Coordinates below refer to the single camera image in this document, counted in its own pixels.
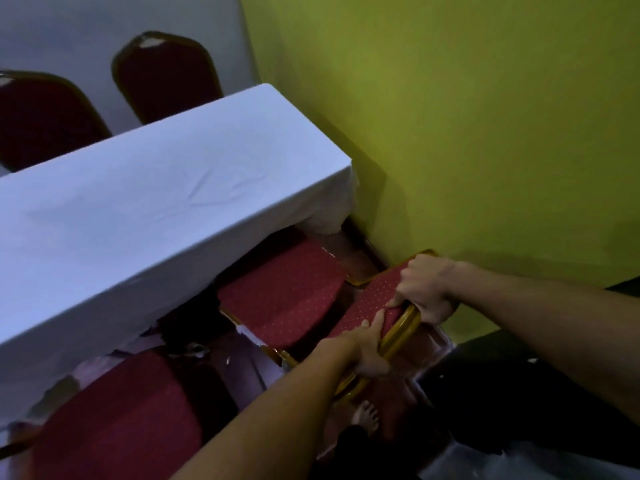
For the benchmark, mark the person's right hand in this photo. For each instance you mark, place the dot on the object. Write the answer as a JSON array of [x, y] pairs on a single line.
[[430, 289]]

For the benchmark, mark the person's left hand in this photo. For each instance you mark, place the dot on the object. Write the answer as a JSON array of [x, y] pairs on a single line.
[[361, 344]]

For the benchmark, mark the person's right thumb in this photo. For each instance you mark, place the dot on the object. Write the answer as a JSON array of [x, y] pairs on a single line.
[[396, 300]]

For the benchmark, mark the person's left thumb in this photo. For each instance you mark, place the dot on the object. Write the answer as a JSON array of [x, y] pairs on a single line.
[[378, 323]]

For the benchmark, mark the red dotted gold-framed banquet chair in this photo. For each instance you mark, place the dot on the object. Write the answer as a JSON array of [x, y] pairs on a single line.
[[285, 294]]

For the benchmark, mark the person's left forearm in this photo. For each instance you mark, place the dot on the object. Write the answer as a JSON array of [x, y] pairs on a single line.
[[280, 419]]

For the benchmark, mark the person's right forearm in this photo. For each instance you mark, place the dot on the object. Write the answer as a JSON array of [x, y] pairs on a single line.
[[550, 324]]

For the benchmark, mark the person's bare foot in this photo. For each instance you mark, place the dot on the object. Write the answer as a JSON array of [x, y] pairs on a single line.
[[366, 417]]

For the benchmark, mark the white tablecloth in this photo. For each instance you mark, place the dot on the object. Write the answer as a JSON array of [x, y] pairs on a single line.
[[150, 204]]

